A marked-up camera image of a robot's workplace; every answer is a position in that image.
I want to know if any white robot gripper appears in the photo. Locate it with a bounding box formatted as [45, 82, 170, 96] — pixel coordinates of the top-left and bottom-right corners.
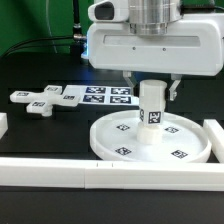
[88, 13, 224, 101]

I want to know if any white round table top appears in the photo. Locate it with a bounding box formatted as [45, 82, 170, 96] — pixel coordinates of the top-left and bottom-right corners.
[90, 110, 211, 162]

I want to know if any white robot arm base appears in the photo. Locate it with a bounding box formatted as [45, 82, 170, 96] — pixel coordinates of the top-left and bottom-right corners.
[80, 0, 224, 66]

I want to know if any white marker sheet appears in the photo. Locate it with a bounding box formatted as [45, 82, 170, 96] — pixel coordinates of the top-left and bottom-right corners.
[64, 85, 139, 106]

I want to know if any white right barrier block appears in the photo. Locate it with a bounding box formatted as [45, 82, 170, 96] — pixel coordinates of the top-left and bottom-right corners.
[203, 119, 224, 164]

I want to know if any white barrier block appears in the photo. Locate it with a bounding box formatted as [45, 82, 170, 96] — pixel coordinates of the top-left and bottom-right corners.
[203, 119, 224, 164]
[0, 113, 8, 139]

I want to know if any white cross-shaped table base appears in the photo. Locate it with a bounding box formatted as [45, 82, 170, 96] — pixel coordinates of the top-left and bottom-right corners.
[10, 85, 80, 117]

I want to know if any white left barrier block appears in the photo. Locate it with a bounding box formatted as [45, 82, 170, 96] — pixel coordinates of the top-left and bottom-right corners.
[0, 113, 8, 139]

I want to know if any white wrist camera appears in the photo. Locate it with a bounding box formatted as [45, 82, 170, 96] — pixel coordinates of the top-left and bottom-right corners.
[88, 0, 129, 23]

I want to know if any black vertical cable connector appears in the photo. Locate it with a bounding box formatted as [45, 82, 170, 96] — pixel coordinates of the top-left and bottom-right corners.
[72, 0, 82, 34]

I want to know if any black cable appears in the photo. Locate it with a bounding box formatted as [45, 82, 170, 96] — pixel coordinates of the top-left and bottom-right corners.
[0, 35, 88, 58]

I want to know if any white front barrier rail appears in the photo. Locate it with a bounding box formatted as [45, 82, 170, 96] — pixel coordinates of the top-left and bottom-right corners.
[0, 157, 224, 191]

